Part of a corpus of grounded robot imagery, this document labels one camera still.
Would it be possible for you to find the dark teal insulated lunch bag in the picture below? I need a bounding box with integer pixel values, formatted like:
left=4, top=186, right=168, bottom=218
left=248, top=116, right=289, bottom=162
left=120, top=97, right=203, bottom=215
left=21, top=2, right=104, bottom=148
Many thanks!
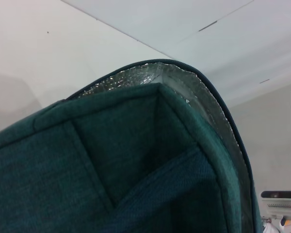
left=0, top=58, right=261, bottom=233

